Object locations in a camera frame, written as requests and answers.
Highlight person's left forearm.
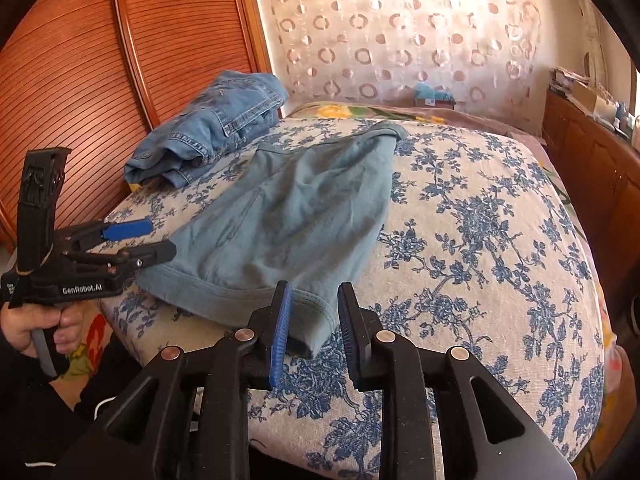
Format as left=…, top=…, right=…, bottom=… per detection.
left=0, top=332, right=143, bottom=480

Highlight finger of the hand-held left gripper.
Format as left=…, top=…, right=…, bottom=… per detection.
left=52, top=218, right=155, bottom=257
left=70, top=239, right=179, bottom=274

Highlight stack of papers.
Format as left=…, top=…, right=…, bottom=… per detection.
left=551, top=67, right=592, bottom=95

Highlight person's left hand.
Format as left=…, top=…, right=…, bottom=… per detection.
left=0, top=302, right=87, bottom=361

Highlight open cardboard box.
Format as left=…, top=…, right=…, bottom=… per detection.
left=570, top=80, right=620, bottom=117

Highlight colourful flower blanket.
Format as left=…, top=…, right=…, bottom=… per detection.
left=286, top=101, right=549, bottom=147

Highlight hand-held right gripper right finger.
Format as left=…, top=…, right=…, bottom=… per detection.
left=336, top=281, right=576, bottom=480

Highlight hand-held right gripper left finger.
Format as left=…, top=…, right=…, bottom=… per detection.
left=52, top=280, right=296, bottom=480

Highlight teal pants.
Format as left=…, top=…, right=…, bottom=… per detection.
left=136, top=120, right=408, bottom=359

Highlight blue floral bedsheet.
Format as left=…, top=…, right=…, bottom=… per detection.
left=99, top=116, right=610, bottom=480

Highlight folded blue denim jeans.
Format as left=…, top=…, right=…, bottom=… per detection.
left=123, top=70, right=291, bottom=188

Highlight wooden cabinet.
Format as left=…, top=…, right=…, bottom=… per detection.
left=541, top=87, right=640, bottom=283

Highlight wooden headboard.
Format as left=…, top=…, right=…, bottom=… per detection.
left=0, top=0, right=274, bottom=253

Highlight small cardboard box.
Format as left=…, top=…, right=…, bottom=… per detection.
left=414, top=96, right=458, bottom=112

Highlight sheer circle-pattern curtain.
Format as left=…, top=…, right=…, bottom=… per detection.
left=249, top=0, right=547, bottom=112

